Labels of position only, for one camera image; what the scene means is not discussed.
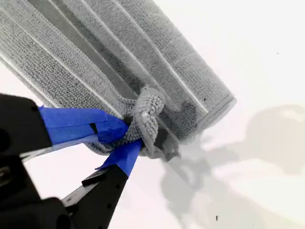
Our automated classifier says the grey striped towel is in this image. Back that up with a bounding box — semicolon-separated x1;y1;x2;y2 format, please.
0;0;238;162

